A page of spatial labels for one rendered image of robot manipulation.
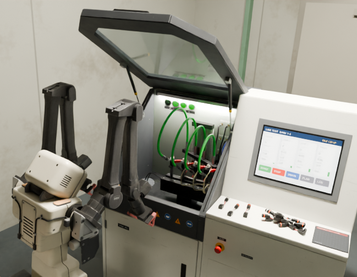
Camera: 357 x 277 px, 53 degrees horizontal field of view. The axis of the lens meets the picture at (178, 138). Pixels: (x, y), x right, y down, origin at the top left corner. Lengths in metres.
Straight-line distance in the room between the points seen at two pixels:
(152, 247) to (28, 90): 1.84
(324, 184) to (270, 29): 2.81
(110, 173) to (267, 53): 3.33
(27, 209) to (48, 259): 0.25
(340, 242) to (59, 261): 1.30
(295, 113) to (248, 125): 0.25
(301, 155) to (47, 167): 1.25
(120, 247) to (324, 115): 1.45
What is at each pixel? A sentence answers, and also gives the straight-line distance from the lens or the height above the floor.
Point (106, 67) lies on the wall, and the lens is 3.93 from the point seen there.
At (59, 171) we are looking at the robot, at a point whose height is 1.36.
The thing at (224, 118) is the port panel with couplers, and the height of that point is 1.34.
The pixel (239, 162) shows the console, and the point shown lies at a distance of 2.07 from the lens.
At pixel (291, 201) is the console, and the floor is 1.05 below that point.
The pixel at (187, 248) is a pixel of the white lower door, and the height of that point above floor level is 0.71.
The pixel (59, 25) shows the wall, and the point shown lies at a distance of 3.54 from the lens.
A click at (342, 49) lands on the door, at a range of 4.21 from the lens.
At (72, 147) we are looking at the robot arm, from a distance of 1.89.
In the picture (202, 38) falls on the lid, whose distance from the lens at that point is 1.54.
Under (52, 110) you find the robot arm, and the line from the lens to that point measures 1.77.
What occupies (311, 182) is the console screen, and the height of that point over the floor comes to 1.18.
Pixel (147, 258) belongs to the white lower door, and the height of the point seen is 0.53.
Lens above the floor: 2.00
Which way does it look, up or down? 20 degrees down
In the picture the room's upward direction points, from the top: 3 degrees clockwise
